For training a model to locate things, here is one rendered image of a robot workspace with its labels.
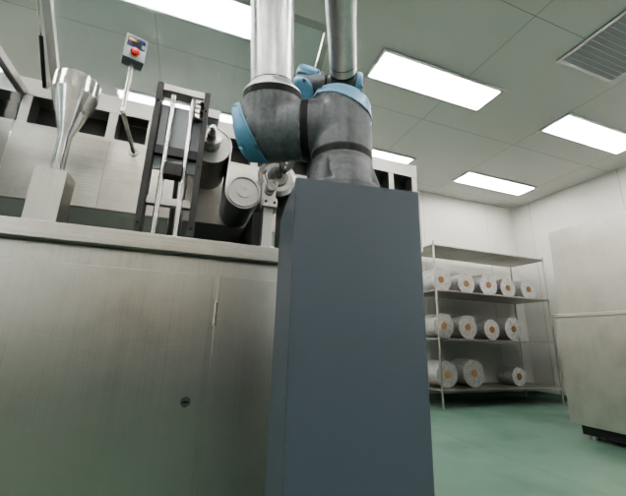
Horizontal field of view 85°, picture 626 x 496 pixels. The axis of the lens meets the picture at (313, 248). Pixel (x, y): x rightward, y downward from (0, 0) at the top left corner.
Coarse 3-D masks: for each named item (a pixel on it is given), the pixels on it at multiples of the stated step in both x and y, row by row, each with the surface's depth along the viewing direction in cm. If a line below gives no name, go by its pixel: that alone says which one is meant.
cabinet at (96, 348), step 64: (0, 256) 73; (64, 256) 77; (128, 256) 82; (0, 320) 70; (64, 320) 74; (128, 320) 78; (192, 320) 83; (256, 320) 88; (0, 384) 68; (64, 384) 72; (128, 384) 75; (192, 384) 80; (256, 384) 85; (0, 448) 66; (64, 448) 69; (128, 448) 73; (192, 448) 77; (256, 448) 81
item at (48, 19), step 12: (48, 0) 128; (240, 0) 139; (48, 12) 129; (48, 24) 131; (312, 24) 149; (324, 24) 150; (48, 36) 134; (324, 36) 153; (48, 48) 136; (324, 48) 155; (48, 60) 138
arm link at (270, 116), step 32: (256, 0) 66; (288, 0) 66; (256, 32) 65; (288, 32) 66; (256, 64) 65; (288, 64) 66; (256, 96) 63; (288, 96) 64; (256, 128) 63; (288, 128) 62; (256, 160) 68; (288, 160) 68
